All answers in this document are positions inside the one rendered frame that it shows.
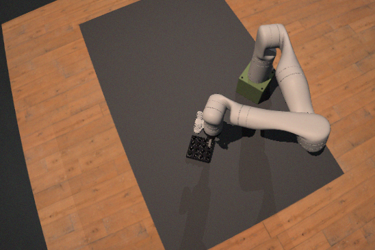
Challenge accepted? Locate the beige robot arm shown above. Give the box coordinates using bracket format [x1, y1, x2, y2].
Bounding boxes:
[194, 24, 331, 152]

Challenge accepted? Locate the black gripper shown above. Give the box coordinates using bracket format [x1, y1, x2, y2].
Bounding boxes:
[203, 130, 222, 147]

